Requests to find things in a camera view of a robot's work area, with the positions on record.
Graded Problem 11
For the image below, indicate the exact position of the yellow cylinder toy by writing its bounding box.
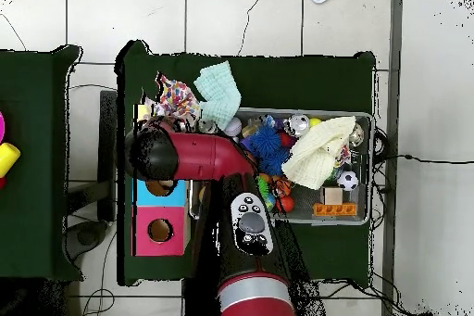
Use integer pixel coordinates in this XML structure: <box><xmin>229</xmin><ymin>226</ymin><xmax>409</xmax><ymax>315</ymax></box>
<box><xmin>0</xmin><ymin>142</ymin><xmax>22</xmax><ymax>179</ymax></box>

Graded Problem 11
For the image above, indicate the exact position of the silver wire mesh bin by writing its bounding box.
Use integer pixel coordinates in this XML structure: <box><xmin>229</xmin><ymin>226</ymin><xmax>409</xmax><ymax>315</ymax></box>
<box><xmin>188</xmin><ymin>106</ymin><xmax>374</xmax><ymax>226</ymax></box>

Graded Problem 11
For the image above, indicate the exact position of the dark green cloth of side table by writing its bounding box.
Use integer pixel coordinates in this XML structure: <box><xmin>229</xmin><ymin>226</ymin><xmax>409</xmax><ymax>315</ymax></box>
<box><xmin>0</xmin><ymin>44</ymin><xmax>84</xmax><ymax>282</ymax></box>

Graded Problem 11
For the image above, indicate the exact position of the silver drink can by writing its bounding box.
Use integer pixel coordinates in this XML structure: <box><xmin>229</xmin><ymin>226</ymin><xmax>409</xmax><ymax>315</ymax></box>
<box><xmin>287</xmin><ymin>114</ymin><xmax>310</xmax><ymax>137</ymax></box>

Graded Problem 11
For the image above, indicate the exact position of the white cloth with colourful dots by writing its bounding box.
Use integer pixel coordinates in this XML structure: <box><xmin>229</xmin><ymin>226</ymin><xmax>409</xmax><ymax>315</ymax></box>
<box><xmin>142</xmin><ymin>71</ymin><xmax>203</xmax><ymax>133</ymax></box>

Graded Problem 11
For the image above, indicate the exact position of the mint green muslin cloth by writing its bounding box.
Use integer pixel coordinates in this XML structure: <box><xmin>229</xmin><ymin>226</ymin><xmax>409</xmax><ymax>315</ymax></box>
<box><xmin>193</xmin><ymin>60</ymin><xmax>243</xmax><ymax>131</ymax></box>

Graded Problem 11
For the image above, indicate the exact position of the small black and white soccer ball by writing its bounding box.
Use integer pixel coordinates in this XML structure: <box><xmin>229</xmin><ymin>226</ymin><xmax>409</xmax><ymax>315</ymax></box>
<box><xmin>337</xmin><ymin>170</ymin><xmax>359</xmax><ymax>192</ymax></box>

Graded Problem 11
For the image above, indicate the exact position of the black power cable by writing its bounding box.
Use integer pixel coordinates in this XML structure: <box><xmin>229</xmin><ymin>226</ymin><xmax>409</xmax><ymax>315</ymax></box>
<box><xmin>373</xmin><ymin>152</ymin><xmax>474</xmax><ymax>166</ymax></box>

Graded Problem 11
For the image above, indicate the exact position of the wooden box with three holes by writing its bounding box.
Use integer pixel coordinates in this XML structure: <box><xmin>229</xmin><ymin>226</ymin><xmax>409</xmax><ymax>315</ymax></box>
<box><xmin>131</xmin><ymin>103</ymin><xmax>192</xmax><ymax>257</ymax></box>

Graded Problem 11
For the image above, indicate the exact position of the orange tiger plush toy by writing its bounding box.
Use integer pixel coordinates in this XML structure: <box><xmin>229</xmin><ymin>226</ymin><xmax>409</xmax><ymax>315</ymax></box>
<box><xmin>271</xmin><ymin>176</ymin><xmax>293</xmax><ymax>198</ymax></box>

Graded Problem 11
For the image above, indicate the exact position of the cream muslin cloth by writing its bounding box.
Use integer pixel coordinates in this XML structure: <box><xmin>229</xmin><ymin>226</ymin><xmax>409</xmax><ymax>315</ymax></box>
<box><xmin>281</xmin><ymin>115</ymin><xmax>357</xmax><ymax>191</ymax></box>

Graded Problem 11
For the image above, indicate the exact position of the light wooden block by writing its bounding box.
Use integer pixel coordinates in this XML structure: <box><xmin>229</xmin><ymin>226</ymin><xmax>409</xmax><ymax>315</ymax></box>
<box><xmin>322</xmin><ymin>186</ymin><xmax>344</xmax><ymax>206</ymax></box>

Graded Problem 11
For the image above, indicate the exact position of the blue spiky rubber ball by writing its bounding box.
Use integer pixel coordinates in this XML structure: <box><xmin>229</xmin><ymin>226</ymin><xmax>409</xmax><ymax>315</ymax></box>
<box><xmin>258</xmin><ymin>148</ymin><xmax>290</xmax><ymax>177</ymax></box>
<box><xmin>243</xmin><ymin>125</ymin><xmax>282</xmax><ymax>158</ymax></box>

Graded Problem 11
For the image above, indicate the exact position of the black upright panel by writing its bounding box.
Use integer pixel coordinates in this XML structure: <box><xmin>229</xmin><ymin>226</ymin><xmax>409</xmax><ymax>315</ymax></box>
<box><xmin>97</xmin><ymin>89</ymin><xmax>119</xmax><ymax>222</ymax></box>

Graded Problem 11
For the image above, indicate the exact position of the small red ball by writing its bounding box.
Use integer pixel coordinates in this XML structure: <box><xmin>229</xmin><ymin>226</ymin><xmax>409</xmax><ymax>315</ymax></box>
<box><xmin>275</xmin><ymin>195</ymin><xmax>296</xmax><ymax>214</ymax></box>

